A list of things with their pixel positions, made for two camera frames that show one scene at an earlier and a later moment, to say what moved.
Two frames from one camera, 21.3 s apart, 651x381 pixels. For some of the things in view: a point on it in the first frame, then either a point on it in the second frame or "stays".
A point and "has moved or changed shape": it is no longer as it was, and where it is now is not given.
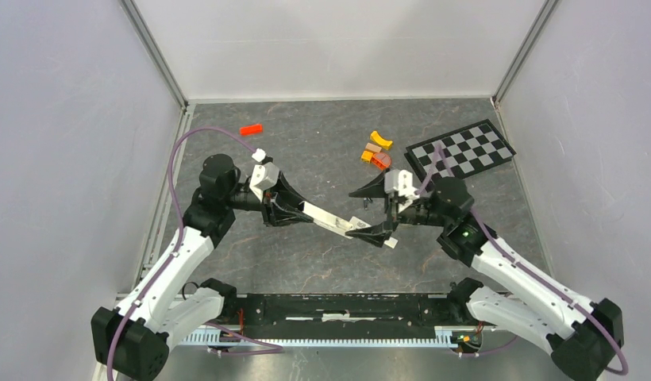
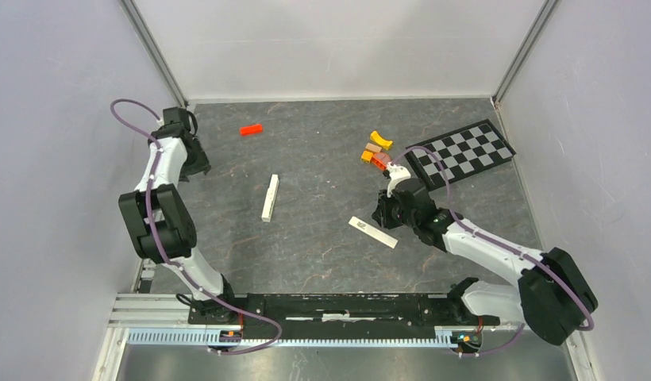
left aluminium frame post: x=152 y=49 stays
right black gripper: x=375 y=235 -> x=381 y=213
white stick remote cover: x=358 y=224 stays
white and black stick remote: x=326 y=220 has moved or changed shape
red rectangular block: x=251 y=129 stays
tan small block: x=374 y=148 stays
